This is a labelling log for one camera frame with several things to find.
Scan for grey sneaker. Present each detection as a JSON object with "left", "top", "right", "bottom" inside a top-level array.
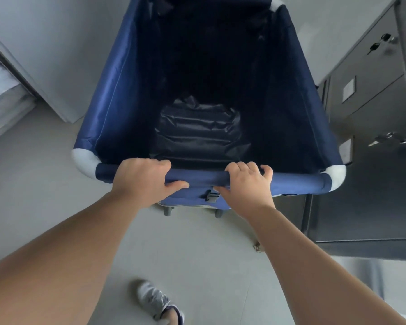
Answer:
[{"left": 136, "top": 280, "right": 185, "bottom": 325}]

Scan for black plastic bag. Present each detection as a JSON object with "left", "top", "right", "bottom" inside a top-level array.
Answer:
[{"left": 149, "top": 95, "right": 251, "bottom": 160}]

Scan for black-capped locker keys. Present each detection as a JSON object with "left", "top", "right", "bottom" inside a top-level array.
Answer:
[{"left": 367, "top": 33, "right": 398, "bottom": 55}]

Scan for person's right forearm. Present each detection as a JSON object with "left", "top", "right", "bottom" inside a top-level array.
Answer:
[{"left": 238, "top": 204, "right": 406, "bottom": 325}]

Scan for white locker label card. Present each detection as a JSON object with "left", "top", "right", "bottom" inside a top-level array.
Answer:
[
  {"left": 339, "top": 137, "right": 354, "bottom": 163},
  {"left": 342, "top": 76, "right": 357, "bottom": 104}
]

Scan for blue fabric laundry cart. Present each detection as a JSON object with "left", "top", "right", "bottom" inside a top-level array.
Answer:
[{"left": 71, "top": 0, "right": 346, "bottom": 219}]

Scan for stack of white folded linens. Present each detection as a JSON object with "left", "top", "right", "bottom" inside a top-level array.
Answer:
[{"left": 0, "top": 55, "right": 38, "bottom": 146}]

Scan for person's right hand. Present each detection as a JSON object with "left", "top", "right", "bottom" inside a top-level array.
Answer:
[{"left": 212, "top": 161, "right": 275, "bottom": 218}]

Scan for person's left forearm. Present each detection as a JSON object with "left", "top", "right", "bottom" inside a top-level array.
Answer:
[{"left": 0, "top": 192, "right": 146, "bottom": 325}]

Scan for grey metal locker cabinet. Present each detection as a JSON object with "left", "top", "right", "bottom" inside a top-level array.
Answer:
[{"left": 303, "top": 0, "right": 406, "bottom": 262}]

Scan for person's left hand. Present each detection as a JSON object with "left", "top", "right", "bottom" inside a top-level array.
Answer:
[{"left": 112, "top": 158, "right": 190, "bottom": 209}]

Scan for silver locker keys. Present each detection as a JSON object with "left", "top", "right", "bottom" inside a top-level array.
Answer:
[{"left": 368, "top": 132, "right": 406, "bottom": 148}]

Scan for grey linen cabinet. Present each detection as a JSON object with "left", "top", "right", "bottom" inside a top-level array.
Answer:
[{"left": 0, "top": 25, "right": 86, "bottom": 150}]

